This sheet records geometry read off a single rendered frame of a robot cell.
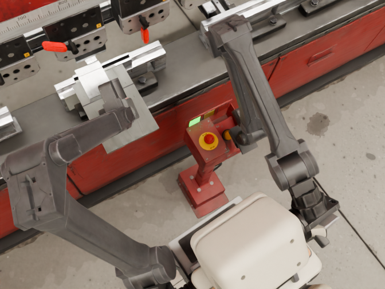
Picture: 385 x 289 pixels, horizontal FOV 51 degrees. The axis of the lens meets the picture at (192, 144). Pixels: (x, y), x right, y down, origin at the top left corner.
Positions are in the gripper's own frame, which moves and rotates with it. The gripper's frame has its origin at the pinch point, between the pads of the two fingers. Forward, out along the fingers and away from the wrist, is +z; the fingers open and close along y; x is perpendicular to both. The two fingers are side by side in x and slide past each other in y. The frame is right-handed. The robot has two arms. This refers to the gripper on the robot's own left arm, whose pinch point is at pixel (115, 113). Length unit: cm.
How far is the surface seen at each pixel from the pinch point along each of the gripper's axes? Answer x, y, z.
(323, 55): 18, -106, 42
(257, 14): -11, -66, 14
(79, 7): -28.6, -0.7, -21.4
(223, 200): 72, -41, 76
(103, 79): -11.2, -2.2, 9.4
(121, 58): -15.2, -10.9, 12.5
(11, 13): -31.4, 14.4, -26.8
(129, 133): 7.1, -1.3, -0.5
